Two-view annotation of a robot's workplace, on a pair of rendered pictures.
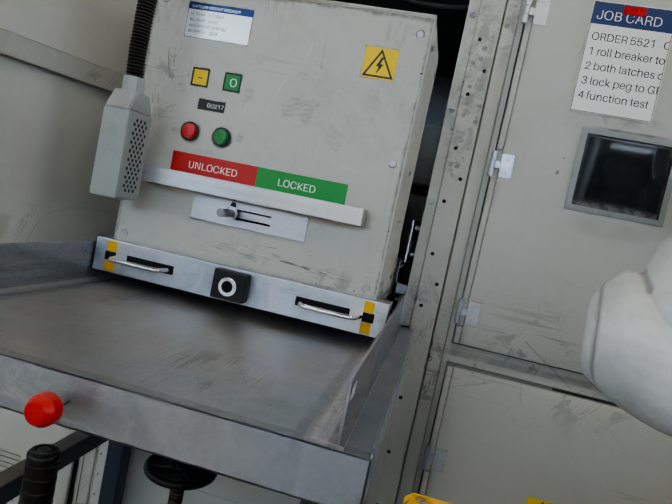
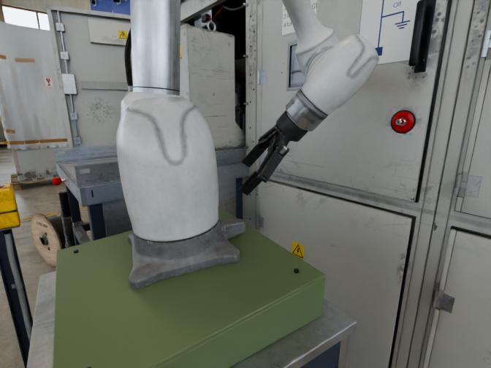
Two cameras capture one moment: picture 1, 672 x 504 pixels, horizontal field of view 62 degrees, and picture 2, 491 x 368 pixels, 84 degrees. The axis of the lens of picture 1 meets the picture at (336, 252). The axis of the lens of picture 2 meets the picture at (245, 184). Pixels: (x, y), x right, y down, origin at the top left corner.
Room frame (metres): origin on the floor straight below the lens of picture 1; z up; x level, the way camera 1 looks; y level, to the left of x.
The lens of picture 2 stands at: (0.20, -0.97, 1.07)
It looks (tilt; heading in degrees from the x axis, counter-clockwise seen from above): 14 degrees down; 40
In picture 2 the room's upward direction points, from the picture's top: straight up
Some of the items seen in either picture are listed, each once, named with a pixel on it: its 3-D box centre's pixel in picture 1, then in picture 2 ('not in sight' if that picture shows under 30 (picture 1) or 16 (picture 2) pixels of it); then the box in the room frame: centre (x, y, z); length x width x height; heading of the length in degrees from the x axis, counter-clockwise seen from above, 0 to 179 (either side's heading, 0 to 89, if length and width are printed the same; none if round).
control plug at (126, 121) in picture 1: (124, 145); not in sight; (0.94, 0.38, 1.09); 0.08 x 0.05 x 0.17; 169
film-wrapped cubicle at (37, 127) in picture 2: not in sight; (45, 109); (1.60, 4.33, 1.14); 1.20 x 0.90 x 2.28; 170
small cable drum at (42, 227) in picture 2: not in sight; (59, 235); (0.74, 1.28, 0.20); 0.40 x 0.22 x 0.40; 100
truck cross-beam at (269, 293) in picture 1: (238, 284); not in sight; (0.98, 0.16, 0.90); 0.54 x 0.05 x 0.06; 79
